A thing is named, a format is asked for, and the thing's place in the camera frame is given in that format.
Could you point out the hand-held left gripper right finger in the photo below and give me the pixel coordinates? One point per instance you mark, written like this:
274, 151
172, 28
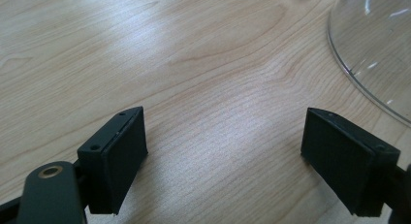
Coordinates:
342, 166

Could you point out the clear glass bowl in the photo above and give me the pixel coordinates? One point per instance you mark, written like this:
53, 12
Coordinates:
381, 49

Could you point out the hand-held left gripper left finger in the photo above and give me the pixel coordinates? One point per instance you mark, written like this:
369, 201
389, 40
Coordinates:
116, 166

